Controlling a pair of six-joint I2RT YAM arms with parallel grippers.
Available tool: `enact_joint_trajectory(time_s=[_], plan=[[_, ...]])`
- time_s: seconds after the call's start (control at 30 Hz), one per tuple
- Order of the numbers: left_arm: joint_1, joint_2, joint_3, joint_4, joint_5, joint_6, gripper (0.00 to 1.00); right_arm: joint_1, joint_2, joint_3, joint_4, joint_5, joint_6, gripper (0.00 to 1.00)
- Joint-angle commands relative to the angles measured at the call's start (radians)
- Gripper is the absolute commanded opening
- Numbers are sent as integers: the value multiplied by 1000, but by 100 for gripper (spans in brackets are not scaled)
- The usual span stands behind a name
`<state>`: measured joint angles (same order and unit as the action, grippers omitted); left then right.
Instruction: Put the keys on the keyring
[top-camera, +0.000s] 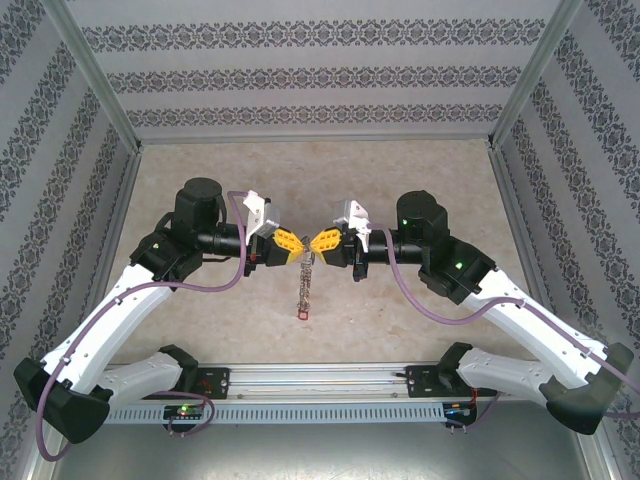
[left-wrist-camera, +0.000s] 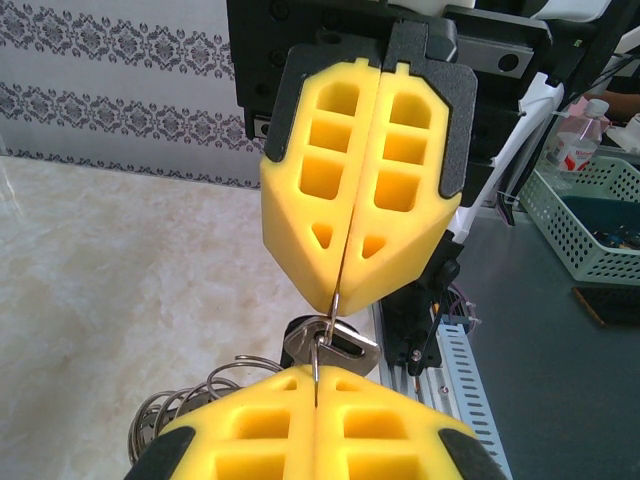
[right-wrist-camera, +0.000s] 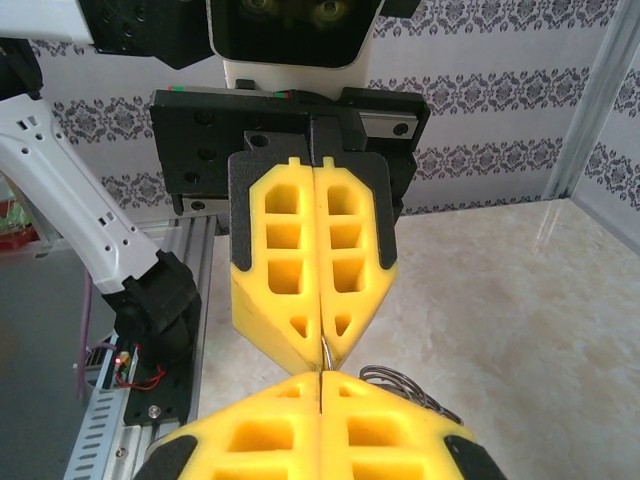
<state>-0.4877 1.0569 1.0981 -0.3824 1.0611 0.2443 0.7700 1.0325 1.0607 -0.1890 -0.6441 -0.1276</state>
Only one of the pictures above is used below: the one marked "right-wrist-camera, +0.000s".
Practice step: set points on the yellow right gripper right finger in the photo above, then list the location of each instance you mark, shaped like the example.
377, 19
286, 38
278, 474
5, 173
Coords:
400, 445

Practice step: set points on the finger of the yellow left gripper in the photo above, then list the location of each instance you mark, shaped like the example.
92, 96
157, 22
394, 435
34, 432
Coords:
260, 310
372, 280

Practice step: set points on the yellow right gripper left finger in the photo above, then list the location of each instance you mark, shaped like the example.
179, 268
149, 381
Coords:
240, 440

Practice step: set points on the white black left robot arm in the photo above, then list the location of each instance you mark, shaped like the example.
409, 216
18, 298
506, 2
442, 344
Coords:
60, 165

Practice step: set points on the bundle of metal split rings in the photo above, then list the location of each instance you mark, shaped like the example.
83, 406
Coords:
380, 372

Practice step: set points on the small circuit board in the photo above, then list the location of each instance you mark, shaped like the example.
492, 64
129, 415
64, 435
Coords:
121, 361

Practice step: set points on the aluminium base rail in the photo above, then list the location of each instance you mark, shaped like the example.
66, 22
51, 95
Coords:
200, 250

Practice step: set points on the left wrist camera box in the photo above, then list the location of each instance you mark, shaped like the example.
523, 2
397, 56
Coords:
290, 30

